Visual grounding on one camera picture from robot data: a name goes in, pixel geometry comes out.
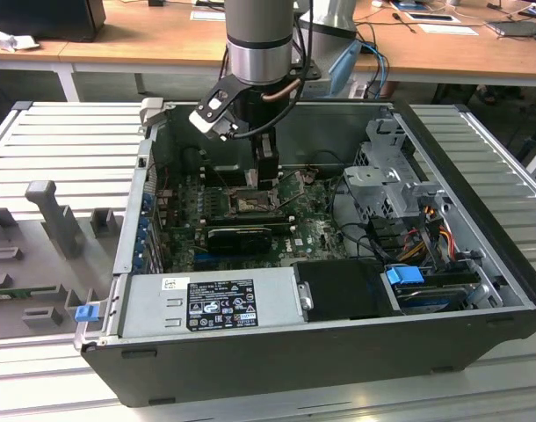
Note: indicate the silver CPU green edge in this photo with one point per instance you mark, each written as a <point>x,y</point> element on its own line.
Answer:
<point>251,179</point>

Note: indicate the silver power supply with label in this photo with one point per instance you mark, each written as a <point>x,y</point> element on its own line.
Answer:
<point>154,303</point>

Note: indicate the grey parts rack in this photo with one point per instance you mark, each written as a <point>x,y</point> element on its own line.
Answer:
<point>52,220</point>

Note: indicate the dark notebook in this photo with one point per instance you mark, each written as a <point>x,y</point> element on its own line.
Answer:
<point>514,28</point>

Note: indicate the black computer tower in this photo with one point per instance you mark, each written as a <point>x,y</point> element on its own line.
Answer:
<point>44,17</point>

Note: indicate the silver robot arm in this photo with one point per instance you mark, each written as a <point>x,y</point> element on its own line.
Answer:
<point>257,26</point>

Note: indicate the silver metal drive cage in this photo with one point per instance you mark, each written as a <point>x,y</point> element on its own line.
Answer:
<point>378,184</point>

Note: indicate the green motherboard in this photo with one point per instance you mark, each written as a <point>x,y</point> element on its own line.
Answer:
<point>312,228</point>

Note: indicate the crumpled white paper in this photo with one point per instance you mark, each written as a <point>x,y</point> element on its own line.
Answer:
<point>9,41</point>

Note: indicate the white paper sheet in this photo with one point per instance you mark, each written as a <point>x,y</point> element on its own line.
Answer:
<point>208,15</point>
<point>448,29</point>

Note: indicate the white framed tablet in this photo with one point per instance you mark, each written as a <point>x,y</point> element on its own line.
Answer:
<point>432,16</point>

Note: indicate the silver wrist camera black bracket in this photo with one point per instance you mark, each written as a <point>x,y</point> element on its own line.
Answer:
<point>208,116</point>

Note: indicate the black open PC case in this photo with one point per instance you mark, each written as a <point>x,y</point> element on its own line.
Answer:
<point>294,369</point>

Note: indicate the wooden desk white frame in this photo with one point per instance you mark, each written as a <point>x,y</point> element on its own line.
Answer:
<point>13,56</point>
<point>162,39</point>

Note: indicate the silver coin battery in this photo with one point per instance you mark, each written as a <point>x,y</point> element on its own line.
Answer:
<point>311,179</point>

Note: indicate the green RAM stick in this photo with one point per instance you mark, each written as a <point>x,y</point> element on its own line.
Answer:
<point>26,291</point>

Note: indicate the CPU socket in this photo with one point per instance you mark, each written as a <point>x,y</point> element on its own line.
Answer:
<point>250,202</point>

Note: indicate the pale blue teach pendant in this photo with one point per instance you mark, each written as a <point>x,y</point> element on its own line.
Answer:
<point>345,66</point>

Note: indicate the small blue plastic clip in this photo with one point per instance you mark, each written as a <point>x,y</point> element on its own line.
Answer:
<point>87,314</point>

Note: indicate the black plastic shroud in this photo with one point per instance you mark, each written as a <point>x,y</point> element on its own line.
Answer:
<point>338,290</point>

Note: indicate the black graphics card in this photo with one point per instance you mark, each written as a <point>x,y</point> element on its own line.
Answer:
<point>237,242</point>

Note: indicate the hard disk in blue carrier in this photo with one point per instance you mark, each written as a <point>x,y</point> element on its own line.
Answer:
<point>426,294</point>

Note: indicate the blue expansion slot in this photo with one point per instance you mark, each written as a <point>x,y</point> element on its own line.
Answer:
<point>203,258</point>

